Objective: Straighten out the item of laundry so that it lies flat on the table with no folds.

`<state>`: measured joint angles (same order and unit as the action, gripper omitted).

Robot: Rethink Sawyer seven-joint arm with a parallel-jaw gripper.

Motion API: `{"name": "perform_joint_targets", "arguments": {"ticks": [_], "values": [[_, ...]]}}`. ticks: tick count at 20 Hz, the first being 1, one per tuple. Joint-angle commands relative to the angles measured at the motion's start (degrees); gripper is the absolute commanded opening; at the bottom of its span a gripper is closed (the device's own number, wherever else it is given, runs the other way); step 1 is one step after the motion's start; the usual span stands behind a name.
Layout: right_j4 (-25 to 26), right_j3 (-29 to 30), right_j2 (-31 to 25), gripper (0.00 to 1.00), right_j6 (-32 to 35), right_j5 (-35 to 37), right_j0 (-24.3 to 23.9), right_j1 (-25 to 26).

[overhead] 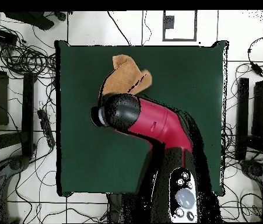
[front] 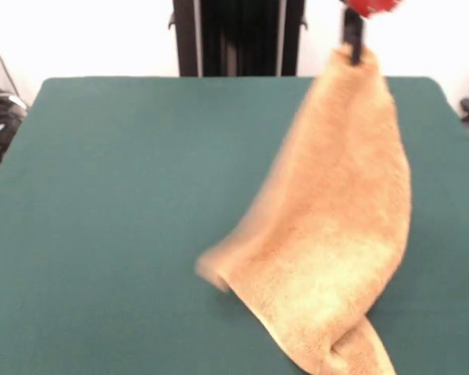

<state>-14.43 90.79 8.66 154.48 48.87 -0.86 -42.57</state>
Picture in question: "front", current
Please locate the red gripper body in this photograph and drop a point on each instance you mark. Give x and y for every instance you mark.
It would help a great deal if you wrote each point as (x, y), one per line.
(371, 7)

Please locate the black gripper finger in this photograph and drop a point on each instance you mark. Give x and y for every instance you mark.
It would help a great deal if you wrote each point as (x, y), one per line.
(358, 47)
(348, 29)

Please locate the orange terry towel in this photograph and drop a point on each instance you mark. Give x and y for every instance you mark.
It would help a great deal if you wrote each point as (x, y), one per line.
(316, 234)

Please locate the dark green table cloth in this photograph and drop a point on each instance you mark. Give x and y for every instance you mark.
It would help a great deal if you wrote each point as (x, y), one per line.
(101, 234)

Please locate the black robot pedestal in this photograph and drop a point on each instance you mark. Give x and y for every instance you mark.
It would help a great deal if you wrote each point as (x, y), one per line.
(238, 39)

